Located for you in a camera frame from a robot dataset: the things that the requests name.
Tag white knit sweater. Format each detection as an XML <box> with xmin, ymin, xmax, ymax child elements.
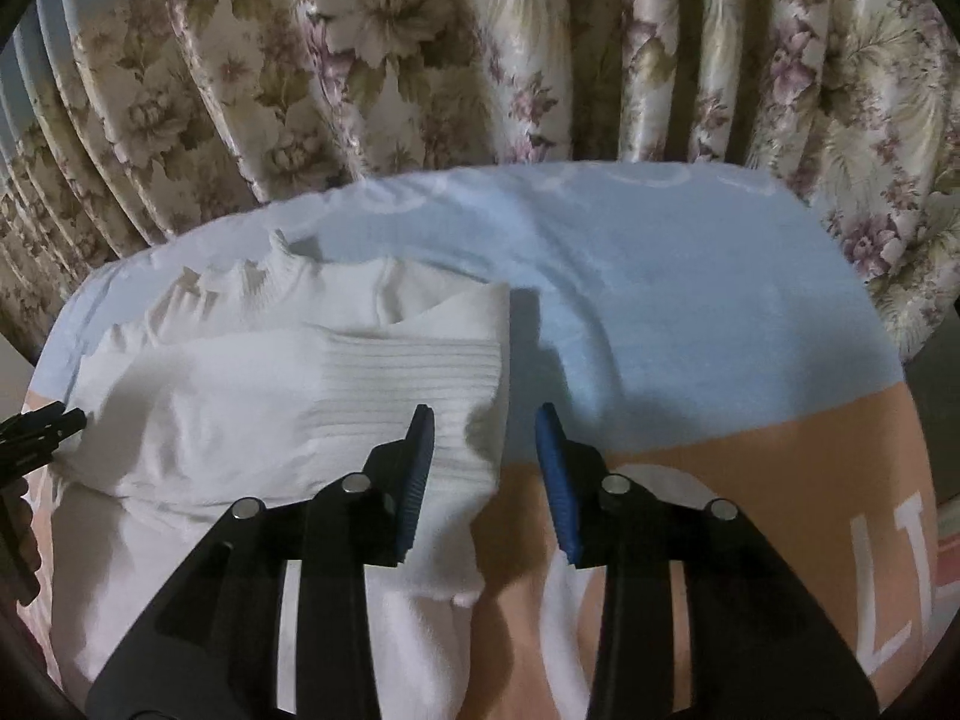
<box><xmin>52</xmin><ymin>236</ymin><xmax>509</xmax><ymax>718</ymax></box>

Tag person's left hand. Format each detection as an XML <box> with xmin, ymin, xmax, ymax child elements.
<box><xmin>2</xmin><ymin>476</ymin><xmax>43</xmax><ymax>608</ymax></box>

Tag orange blue printed bedsheet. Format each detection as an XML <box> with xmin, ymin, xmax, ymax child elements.
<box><xmin>31</xmin><ymin>163</ymin><xmax>935</xmax><ymax>718</ymax></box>

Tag floral blue curtain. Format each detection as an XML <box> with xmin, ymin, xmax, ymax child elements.
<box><xmin>2</xmin><ymin>0</ymin><xmax>958</xmax><ymax>358</ymax></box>

